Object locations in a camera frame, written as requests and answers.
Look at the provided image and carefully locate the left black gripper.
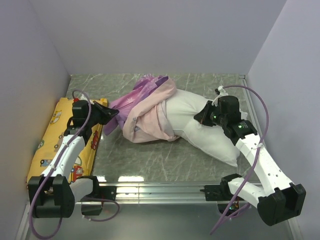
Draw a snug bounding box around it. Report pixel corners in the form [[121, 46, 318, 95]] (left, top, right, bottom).
[[85, 100, 117, 126]]

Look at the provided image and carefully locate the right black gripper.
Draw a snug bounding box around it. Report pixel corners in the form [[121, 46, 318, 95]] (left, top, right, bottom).
[[196, 100, 229, 128]]

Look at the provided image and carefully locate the white pillow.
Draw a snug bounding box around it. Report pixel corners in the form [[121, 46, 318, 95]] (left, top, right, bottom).
[[165, 89, 240, 168]]

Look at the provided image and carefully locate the purple princess print pillowcase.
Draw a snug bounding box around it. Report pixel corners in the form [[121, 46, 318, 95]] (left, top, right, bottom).
[[103, 74, 169, 136]]

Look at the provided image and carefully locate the pink pillowcase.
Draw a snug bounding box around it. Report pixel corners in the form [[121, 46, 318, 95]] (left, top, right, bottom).
[[122, 74, 178, 143]]

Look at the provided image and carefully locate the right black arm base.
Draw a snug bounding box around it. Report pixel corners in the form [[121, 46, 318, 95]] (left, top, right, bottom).
[[200, 184, 240, 216]]

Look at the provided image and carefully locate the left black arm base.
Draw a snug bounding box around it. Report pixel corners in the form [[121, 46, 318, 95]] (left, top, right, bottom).
[[80, 185, 117, 217]]

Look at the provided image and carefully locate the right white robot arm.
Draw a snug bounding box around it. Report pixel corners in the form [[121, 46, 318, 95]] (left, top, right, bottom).
[[194, 95, 306, 226]]

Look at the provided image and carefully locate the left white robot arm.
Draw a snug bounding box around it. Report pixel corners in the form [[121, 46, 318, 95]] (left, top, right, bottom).
[[27, 100, 119, 218]]

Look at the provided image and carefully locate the yellow car print pillow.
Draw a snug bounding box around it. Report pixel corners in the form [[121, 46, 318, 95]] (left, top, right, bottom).
[[26, 97, 109, 186]]

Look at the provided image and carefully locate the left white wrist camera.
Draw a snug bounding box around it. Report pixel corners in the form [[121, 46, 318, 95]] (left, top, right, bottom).
[[73, 97, 80, 103]]

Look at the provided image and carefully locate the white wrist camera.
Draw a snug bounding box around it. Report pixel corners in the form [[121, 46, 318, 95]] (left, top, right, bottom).
[[212, 85, 229, 105], [73, 97, 80, 103]]

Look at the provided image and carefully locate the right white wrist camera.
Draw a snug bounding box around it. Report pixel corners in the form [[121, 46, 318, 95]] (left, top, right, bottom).
[[212, 85, 229, 105]]

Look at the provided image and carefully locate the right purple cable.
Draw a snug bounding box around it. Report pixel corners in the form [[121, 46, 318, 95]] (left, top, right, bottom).
[[209, 84, 270, 236]]

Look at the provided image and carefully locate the purple cable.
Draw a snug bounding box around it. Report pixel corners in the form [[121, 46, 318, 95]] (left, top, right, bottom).
[[209, 84, 270, 236], [27, 89, 121, 240]]

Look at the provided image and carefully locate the aluminium rail frame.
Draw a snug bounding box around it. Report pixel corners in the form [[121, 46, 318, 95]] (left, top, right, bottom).
[[14, 74, 303, 240]]

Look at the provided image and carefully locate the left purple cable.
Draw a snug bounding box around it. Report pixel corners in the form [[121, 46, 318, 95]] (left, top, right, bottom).
[[27, 89, 121, 240]]

